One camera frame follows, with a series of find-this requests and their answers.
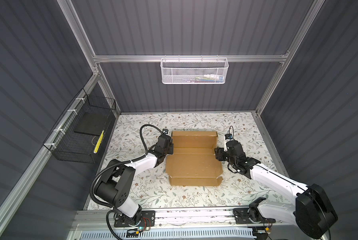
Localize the brown cardboard box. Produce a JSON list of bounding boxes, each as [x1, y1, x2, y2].
[[165, 131, 223, 187]]

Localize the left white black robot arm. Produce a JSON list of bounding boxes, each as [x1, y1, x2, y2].
[[89, 134, 173, 225]]

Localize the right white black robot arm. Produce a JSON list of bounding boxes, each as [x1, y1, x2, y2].
[[214, 134, 339, 240]]

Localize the floral patterned table mat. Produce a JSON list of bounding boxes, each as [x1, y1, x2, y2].
[[101, 112, 286, 209]]

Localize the yellow marker pen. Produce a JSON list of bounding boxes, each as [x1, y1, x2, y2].
[[93, 131, 104, 154]]

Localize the black foam pad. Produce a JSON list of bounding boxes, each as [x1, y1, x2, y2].
[[73, 113, 111, 137]]

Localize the pens in white basket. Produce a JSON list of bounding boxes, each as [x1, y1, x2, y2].
[[185, 74, 225, 84]]

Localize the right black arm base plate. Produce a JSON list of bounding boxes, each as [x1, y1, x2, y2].
[[233, 207, 276, 224]]

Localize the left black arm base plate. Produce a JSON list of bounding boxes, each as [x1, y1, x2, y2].
[[113, 210, 156, 228]]

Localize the white wire mesh basket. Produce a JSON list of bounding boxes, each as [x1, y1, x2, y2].
[[160, 57, 229, 85]]

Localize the black corrugated cable conduit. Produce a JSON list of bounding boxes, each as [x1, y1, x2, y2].
[[89, 124, 164, 240]]

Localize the black wire basket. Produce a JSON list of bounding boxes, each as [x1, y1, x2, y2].
[[43, 91, 116, 164]]

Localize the aluminium mounting rail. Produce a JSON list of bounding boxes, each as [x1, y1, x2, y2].
[[68, 206, 303, 234]]

